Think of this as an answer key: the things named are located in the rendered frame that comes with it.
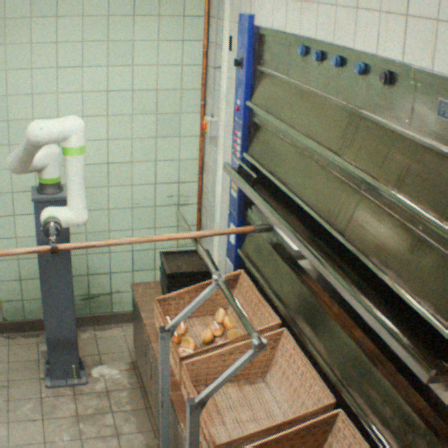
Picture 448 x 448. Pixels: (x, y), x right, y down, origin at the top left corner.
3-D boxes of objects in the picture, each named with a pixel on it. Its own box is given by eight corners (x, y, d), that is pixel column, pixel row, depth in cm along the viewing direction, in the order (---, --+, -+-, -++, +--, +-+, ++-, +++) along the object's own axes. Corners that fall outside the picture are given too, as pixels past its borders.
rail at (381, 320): (223, 165, 302) (226, 165, 302) (428, 376, 144) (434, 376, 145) (223, 161, 301) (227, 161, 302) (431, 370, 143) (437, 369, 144)
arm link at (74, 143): (54, 115, 277) (63, 118, 267) (78, 112, 284) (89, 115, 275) (56, 153, 283) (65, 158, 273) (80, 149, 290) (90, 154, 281)
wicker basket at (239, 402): (280, 375, 281) (286, 325, 270) (329, 453, 231) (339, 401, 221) (178, 389, 268) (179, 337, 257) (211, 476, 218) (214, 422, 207)
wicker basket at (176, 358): (240, 312, 333) (243, 267, 323) (278, 371, 284) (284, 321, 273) (152, 322, 319) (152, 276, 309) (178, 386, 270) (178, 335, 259)
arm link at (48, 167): (29, 179, 316) (27, 145, 309) (56, 174, 325) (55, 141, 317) (38, 186, 306) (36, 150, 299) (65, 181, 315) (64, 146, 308)
